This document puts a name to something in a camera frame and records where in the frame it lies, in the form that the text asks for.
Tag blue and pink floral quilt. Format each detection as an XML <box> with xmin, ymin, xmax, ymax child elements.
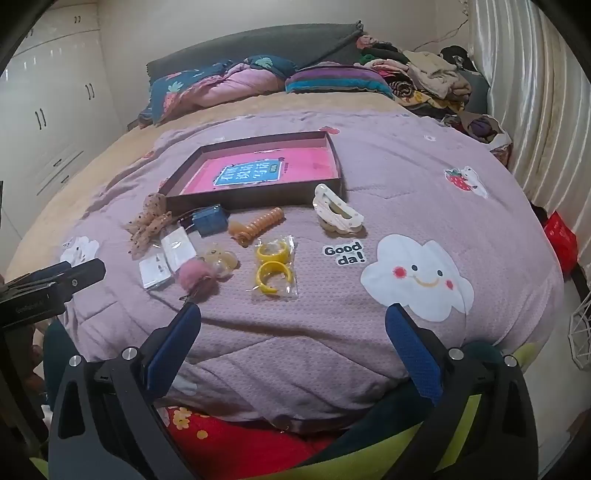
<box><xmin>139</xmin><ymin>55</ymin><xmax>296</xmax><ymax>127</ymax></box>

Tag red floral cloth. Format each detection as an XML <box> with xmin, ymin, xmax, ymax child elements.
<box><xmin>166</xmin><ymin>406</ymin><xmax>352</xmax><ymax>480</ymax></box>

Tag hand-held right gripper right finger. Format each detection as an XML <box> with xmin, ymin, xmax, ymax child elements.
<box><xmin>385</xmin><ymin>302</ymin><xmax>541</xmax><ymax>480</ymax></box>

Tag polka dot bow hair clip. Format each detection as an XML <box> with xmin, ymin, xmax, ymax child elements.
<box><xmin>126</xmin><ymin>193</ymin><xmax>172</xmax><ymax>257</ymax></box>

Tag clear pearl claw clip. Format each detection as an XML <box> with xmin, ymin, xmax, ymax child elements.
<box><xmin>196</xmin><ymin>244</ymin><xmax>238</xmax><ymax>278</ymax></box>

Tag white wardrobe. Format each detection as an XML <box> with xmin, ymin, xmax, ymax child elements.
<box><xmin>0</xmin><ymin>0</ymin><xmax>125</xmax><ymax>232</ymax></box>

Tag bag of clothes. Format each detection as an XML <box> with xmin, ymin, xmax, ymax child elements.
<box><xmin>443</xmin><ymin>113</ymin><xmax>513</xmax><ymax>158</ymax></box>

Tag cream curtain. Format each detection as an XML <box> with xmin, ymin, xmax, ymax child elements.
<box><xmin>466</xmin><ymin>0</ymin><xmax>591</xmax><ymax>278</ymax></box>

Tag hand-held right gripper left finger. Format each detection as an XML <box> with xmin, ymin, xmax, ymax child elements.
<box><xmin>48</xmin><ymin>302</ymin><xmax>204</xmax><ymax>480</ymax></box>

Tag red bag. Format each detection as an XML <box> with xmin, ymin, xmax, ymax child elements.
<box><xmin>542</xmin><ymin>212</ymin><xmax>578</xmax><ymax>273</ymax></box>

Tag striped pillow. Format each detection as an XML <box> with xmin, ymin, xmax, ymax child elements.
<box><xmin>285</xmin><ymin>65</ymin><xmax>393</xmax><ymax>97</ymax></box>

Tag wall cable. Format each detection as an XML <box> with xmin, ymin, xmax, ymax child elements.
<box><xmin>411</xmin><ymin>21</ymin><xmax>467</xmax><ymax>51</ymax></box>

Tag yellow-green cloth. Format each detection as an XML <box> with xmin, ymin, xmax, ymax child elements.
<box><xmin>286</xmin><ymin>342</ymin><xmax>536</xmax><ymax>480</ymax></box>

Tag orange spiral hair tie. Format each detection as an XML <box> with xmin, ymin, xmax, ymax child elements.
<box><xmin>228</xmin><ymin>208</ymin><xmax>283</xmax><ymax>247</ymax></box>

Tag grey headboard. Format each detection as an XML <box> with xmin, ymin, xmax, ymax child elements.
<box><xmin>145</xmin><ymin>21</ymin><xmax>365</xmax><ymax>86</ymax></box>

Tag dark teal cloth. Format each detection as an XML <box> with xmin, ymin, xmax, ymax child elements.
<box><xmin>318</xmin><ymin>342</ymin><xmax>504</xmax><ymax>462</ymax></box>

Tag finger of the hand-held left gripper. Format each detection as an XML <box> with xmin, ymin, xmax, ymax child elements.
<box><xmin>0</xmin><ymin>261</ymin><xmax>74</xmax><ymax>290</ymax></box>
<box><xmin>46</xmin><ymin>258</ymin><xmax>108</xmax><ymax>302</ymax></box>

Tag small blue pouch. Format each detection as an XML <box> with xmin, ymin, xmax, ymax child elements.
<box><xmin>178</xmin><ymin>204</ymin><xmax>230</xmax><ymax>237</ymax></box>

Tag white jewelry packet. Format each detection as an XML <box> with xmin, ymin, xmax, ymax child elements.
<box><xmin>139</xmin><ymin>255</ymin><xmax>172</xmax><ymax>291</ymax></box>
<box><xmin>161</xmin><ymin>227</ymin><xmax>197</xmax><ymax>273</ymax></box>

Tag black bag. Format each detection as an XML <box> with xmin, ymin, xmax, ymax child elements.
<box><xmin>441</xmin><ymin>45</ymin><xmax>476</xmax><ymax>71</ymax></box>

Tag brown box with pink bottom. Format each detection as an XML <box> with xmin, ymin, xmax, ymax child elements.
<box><xmin>159</xmin><ymin>130</ymin><xmax>345</xmax><ymax>210</ymax></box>

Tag bagged yellow bracelets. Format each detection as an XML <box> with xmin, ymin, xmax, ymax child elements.
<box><xmin>252</xmin><ymin>235</ymin><xmax>298</xmax><ymax>298</ymax></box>

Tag pile of clothes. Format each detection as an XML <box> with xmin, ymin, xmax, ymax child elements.
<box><xmin>355</xmin><ymin>34</ymin><xmax>490</xmax><ymax>116</ymax></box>

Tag white wire basket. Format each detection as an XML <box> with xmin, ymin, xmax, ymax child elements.
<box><xmin>568</xmin><ymin>295</ymin><xmax>591</xmax><ymax>370</ymax></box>

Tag cream hair claw clip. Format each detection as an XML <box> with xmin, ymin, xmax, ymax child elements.
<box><xmin>313</xmin><ymin>184</ymin><xmax>365</xmax><ymax>238</ymax></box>

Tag pink pompom hair tie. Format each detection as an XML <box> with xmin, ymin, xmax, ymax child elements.
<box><xmin>178</xmin><ymin>258</ymin><xmax>219</xmax><ymax>303</ymax></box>

